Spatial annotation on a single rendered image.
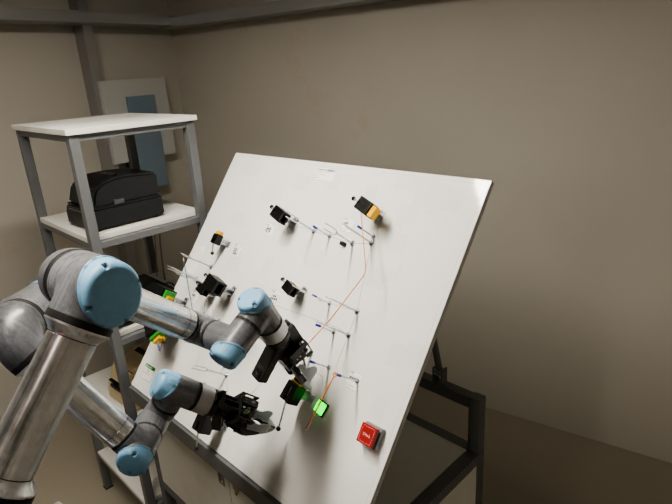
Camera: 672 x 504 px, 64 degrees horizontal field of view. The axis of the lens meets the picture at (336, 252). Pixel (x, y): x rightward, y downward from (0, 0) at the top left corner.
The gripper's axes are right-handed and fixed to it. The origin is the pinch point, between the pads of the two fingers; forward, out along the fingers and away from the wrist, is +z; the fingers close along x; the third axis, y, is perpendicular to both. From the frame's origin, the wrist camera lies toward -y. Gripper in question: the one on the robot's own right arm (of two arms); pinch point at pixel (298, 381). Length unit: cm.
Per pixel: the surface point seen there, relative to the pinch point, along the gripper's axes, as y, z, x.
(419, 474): 9, 43, -24
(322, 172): 57, -19, 44
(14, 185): -23, -8, 242
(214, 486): -39, 44, 30
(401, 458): 9.8, 44.8, -15.3
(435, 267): 44.9, -13.2, -16.4
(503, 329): 118, 138, 36
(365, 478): -5.7, 10.3, -29.0
